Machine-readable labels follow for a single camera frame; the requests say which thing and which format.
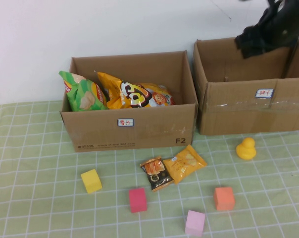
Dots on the green checked tablecloth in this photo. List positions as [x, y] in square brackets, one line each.
[40, 148]

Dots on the orange foam cube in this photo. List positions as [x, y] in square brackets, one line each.
[223, 198]

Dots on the cardboard box printed F2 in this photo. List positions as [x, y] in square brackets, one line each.
[152, 129]

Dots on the taped cardboard box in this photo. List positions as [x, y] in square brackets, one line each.
[238, 116]

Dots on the yellow foam cube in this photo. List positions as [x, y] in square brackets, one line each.
[91, 182]

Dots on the orange cheese puffs bag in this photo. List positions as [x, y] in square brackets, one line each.
[137, 95]

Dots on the yellow rubber duck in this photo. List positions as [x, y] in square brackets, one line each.
[246, 151]

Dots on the red foam cube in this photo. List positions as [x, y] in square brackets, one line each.
[137, 200]

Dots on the pink foam cube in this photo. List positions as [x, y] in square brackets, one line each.
[194, 223]

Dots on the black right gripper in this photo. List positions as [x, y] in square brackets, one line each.
[280, 27]

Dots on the yellow small snack packet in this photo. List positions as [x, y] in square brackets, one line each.
[184, 163]

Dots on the green potato chips bag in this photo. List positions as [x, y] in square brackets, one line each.
[85, 96]

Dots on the black small chips packet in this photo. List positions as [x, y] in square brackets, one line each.
[157, 173]

